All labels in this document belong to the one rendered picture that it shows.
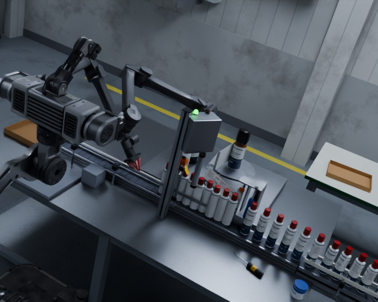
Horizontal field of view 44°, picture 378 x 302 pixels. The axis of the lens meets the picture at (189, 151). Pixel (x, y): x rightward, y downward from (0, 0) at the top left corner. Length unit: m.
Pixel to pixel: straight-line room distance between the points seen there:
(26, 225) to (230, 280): 1.59
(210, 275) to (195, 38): 3.94
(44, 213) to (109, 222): 1.05
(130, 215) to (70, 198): 0.34
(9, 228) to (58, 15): 4.22
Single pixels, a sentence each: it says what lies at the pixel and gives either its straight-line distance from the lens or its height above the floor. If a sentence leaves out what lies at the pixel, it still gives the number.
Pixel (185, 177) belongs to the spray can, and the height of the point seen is 1.05.
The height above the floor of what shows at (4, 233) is 0.22.
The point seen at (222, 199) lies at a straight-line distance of 2.53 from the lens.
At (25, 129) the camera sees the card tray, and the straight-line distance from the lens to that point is 3.24.
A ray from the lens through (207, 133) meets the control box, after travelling 2.32.
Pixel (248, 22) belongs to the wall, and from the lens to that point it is 5.57.
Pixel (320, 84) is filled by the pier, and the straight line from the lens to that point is 5.17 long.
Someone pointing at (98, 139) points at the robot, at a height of 1.45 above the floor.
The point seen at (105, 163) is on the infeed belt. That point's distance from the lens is 2.88.
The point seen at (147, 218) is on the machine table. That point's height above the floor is 0.83.
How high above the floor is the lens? 2.42
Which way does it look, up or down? 29 degrees down
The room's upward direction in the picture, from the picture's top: 15 degrees clockwise
